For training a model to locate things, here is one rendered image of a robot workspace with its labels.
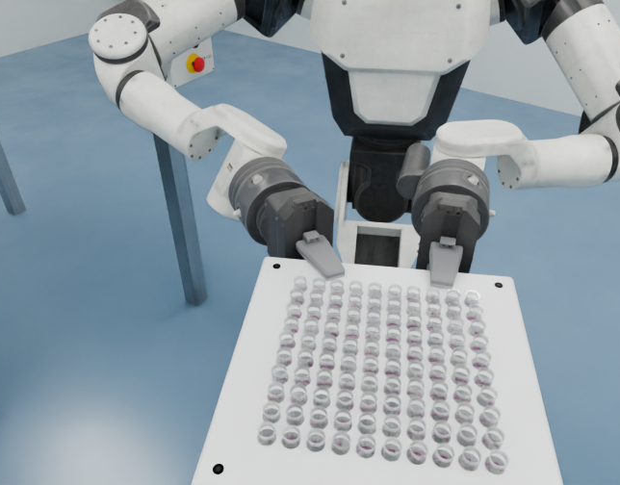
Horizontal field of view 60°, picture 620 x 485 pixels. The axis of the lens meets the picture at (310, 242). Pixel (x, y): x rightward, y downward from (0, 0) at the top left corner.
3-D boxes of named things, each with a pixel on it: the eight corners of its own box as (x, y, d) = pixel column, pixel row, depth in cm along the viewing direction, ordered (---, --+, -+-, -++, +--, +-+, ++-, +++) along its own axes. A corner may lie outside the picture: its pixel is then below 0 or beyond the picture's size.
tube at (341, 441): (346, 501, 41) (350, 448, 36) (328, 499, 41) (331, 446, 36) (347, 485, 42) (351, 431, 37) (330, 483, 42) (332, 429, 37)
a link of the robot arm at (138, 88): (165, 127, 68) (64, 57, 73) (183, 170, 77) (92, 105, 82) (219, 76, 71) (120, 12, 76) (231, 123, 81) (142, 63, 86)
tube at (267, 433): (277, 493, 41) (273, 440, 37) (261, 491, 41) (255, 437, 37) (281, 477, 42) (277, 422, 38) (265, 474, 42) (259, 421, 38)
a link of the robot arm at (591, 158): (511, 203, 77) (630, 193, 80) (551, 176, 67) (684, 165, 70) (495, 137, 80) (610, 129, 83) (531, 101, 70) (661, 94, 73)
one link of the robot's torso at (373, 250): (322, 386, 111) (342, 169, 117) (408, 395, 109) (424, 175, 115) (317, 397, 96) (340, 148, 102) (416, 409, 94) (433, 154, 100)
